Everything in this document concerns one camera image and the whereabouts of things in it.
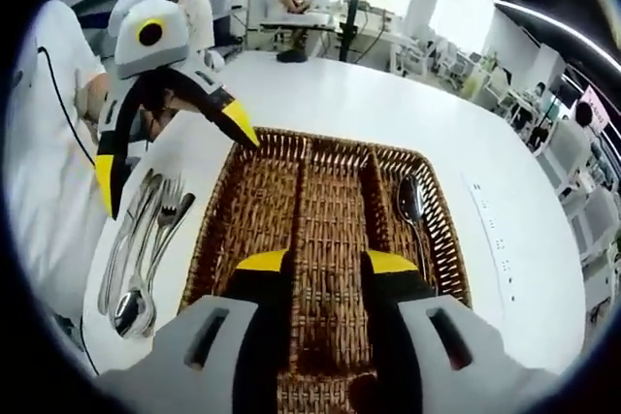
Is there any operator in white shirt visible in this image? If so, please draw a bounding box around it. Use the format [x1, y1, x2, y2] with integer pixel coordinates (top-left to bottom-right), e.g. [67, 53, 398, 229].
[9, 0, 117, 318]

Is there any black device cable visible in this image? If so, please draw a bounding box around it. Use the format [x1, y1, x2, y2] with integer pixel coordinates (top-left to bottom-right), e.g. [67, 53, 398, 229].
[36, 45, 98, 168]

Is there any white table power strip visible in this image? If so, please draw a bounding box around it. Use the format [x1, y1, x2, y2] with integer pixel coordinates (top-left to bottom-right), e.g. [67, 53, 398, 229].
[459, 170, 519, 303]

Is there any person's right hand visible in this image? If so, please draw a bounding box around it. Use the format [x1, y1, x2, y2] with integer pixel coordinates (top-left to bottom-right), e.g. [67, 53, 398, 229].
[348, 373, 380, 414]

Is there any brown wicker storage tray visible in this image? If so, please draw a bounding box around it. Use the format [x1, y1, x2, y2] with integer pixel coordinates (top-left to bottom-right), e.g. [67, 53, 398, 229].
[178, 126, 474, 414]

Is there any group of white office chairs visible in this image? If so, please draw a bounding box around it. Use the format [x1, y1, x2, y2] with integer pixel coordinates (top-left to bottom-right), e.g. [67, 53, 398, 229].
[387, 35, 621, 299]

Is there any person's left hand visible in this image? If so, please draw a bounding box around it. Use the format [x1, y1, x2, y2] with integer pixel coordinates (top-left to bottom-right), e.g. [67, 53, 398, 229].
[77, 72, 179, 143]

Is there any pink hanging sign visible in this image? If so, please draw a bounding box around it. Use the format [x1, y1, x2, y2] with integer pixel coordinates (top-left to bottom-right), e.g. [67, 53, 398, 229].
[583, 85, 611, 133]

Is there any white desk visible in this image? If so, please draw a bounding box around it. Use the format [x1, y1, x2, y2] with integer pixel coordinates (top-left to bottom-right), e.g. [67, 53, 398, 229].
[259, 14, 336, 35]

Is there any black stand pole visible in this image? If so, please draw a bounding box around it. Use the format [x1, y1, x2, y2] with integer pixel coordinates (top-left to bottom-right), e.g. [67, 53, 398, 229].
[339, 0, 370, 62]

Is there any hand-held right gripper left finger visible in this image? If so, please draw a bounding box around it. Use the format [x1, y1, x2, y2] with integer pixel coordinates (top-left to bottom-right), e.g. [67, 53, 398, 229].
[96, 247, 298, 414]

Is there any black pouch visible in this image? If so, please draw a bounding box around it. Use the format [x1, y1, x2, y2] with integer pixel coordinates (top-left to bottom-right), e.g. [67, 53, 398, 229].
[276, 48, 310, 64]

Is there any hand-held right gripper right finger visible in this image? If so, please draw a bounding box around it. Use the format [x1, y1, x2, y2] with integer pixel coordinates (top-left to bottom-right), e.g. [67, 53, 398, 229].
[360, 248, 559, 414]

